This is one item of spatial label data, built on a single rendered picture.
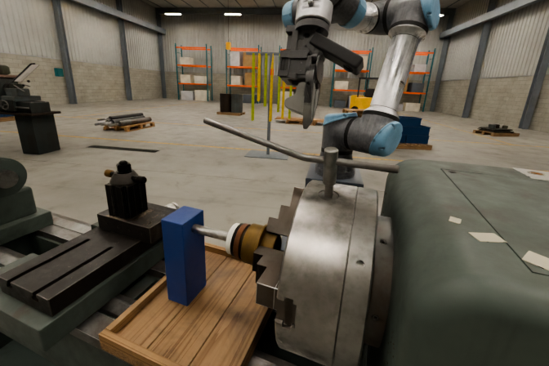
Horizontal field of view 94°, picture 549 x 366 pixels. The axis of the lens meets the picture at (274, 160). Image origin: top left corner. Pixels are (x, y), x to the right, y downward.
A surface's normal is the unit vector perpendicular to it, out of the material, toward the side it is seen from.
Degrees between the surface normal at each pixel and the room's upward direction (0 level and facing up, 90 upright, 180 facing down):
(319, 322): 83
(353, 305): 70
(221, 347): 0
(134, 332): 0
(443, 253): 29
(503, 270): 0
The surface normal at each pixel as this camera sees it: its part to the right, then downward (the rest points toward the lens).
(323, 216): -0.14, -0.72
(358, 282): -0.28, -0.29
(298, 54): -0.33, -0.01
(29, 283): 0.04, -0.96
